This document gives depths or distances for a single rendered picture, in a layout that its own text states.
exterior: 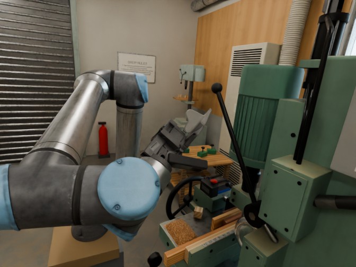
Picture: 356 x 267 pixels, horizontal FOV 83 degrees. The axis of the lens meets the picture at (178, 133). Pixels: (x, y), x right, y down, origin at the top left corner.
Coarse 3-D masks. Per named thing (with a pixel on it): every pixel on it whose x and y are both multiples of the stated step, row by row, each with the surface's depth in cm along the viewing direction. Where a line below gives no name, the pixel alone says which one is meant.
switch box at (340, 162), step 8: (352, 104) 33; (352, 112) 33; (352, 120) 33; (344, 128) 34; (352, 128) 33; (344, 136) 34; (352, 136) 33; (344, 144) 34; (352, 144) 33; (336, 152) 35; (344, 152) 34; (352, 152) 33; (336, 160) 35; (344, 160) 34; (352, 160) 33; (336, 168) 35; (344, 168) 34; (352, 168) 33; (352, 176) 34
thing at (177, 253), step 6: (234, 222) 76; (222, 228) 73; (204, 234) 69; (210, 234) 70; (192, 240) 67; (198, 240) 67; (180, 246) 64; (168, 252) 62; (174, 252) 62; (180, 252) 62; (168, 258) 60; (174, 258) 62; (180, 258) 63; (168, 264) 61
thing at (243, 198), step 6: (234, 186) 76; (240, 186) 76; (234, 192) 75; (240, 192) 73; (246, 192) 73; (258, 192) 73; (234, 198) 76; (240, 198) 73; (246, 198) 71; (234, 204) 76; (240, 204) 73; (246, 204) 71
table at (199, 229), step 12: (192, 204) 96; (192, 216) 84; (204, 216) 84; (216, 216) 85; (192, 228) 77; (204, 228) 77; (168, 240) 72; (228, 252) 71; (240, 252) 75; (180, 264) 66; (204, 264) 65; (216, 264) 69
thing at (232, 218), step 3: (237, 213) 80; (240, 213) 80; (231, 216) 79; (234, 216) 79; (237, 216) 79; (240, 216) 79; (225, 219) 77; (228, 219) 77; (231, 219) 77; (234, 219) 77; (222, 222) 77; (225, 222) 76; (228, 222) 75; (222, 225) 77
